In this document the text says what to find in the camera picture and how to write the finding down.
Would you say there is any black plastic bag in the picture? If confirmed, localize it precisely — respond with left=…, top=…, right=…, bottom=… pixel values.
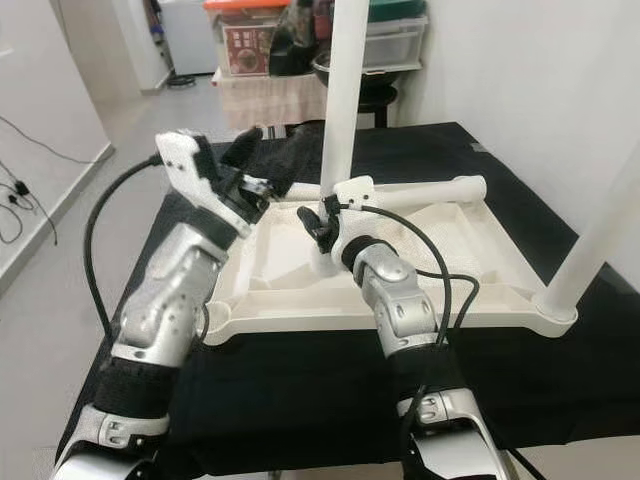
left=270, top=0, right=321, bottom=76

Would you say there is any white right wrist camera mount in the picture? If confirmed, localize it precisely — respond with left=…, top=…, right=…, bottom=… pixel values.
left=325, top=175, right=376, bottom=271

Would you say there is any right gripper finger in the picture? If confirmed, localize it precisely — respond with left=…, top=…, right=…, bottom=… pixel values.
left=296, top=204, right=327, bottom=247

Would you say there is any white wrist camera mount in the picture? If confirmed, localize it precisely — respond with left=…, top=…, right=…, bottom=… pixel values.
left=325, top=175, right=376, bottom=271
left=155, top=130, right=249, bottom=238

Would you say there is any red print box orange lid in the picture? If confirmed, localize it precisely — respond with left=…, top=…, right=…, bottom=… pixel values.
left=205, top=0, right=291, bottom=76

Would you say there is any white plastic table leg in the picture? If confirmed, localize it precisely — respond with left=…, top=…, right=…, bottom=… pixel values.
left=532, top=135, right=640, bottom=336
left=308, top=0, right=371, bottom=279
left=360, top=176, right=488, bottom=209

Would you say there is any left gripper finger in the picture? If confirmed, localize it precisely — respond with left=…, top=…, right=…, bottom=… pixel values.
left=221, top=126, right=267, bottom=177
left=261, top=147, right=304, bottom=198

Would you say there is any black tablecloth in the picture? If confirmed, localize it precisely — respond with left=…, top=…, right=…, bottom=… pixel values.
left=60, top=122, right=640, bottom=479

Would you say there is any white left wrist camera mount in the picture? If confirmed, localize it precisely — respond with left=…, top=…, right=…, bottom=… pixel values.
left=155, top=130, right=249, bottom=238

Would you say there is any black wall cable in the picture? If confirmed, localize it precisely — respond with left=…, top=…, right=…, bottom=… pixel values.
left=0, top=115, right=106, bottom=216

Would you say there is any white plastic table top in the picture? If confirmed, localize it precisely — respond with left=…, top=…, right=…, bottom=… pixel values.
left=203, top=178, right=579, bottom=348

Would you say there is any clear container green lid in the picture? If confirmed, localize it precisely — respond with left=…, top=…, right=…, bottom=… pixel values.
left=365, top=0, right=429, bottom=71

